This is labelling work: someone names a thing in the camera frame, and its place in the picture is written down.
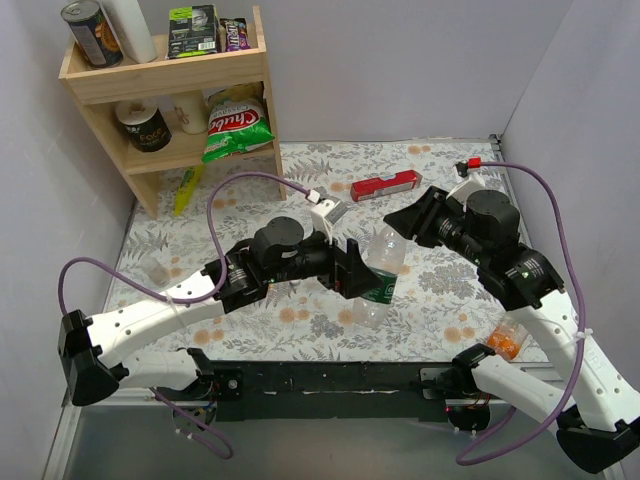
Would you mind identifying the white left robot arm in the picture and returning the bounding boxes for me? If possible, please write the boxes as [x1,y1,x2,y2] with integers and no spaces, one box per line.
[58,217,383,406]

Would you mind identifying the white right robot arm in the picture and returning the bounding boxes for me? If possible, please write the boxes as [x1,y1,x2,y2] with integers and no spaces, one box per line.
[384,187,639,474]

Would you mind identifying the small clear bottle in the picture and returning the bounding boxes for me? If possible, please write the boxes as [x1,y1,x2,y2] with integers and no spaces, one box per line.
[140,255,171,287]

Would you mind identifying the red toothpaste box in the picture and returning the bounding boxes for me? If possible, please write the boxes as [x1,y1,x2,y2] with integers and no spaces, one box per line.
[350,170,422,202]

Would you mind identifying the black base bar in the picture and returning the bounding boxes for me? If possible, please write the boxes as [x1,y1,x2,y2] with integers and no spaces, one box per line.
[172,349,494,435]

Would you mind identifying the yellow green tube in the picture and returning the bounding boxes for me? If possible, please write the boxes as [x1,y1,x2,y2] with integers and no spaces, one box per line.
[173,164,205,216]

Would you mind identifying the green white chips bag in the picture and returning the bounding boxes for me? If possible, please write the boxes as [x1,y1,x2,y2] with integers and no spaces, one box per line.
[202,82,275,164]

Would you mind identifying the white cup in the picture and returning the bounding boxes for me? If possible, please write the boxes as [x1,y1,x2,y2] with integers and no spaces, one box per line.
[171,90,208,135]

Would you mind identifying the wooden shelf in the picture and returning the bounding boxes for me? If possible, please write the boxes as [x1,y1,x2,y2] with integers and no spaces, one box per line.
[58,5,289,219]

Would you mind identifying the black paper cup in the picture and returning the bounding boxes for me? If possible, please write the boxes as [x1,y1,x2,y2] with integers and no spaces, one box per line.
[115,98,172,153]

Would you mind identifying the purple snack bar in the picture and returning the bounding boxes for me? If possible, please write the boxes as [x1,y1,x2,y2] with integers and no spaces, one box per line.
[220,17,250,52]

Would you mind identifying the black green box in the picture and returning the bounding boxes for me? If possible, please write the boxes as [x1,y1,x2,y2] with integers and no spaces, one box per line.
[166,4,222,60]

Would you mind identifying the white paper roll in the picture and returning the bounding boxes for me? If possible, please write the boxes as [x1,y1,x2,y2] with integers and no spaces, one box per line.
[101,0,157,63]

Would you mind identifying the tin food can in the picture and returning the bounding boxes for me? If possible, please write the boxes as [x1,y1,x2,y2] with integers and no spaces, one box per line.
[61,0,124,69]

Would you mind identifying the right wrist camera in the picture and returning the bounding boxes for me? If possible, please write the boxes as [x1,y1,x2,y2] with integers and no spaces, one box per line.
[447,157,486,204]

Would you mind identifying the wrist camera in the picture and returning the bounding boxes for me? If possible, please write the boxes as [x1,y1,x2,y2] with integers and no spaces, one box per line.
[447,157,486,204]
[306,190,348,244]

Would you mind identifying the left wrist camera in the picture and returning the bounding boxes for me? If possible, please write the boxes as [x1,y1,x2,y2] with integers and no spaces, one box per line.
[306,190,348,244]

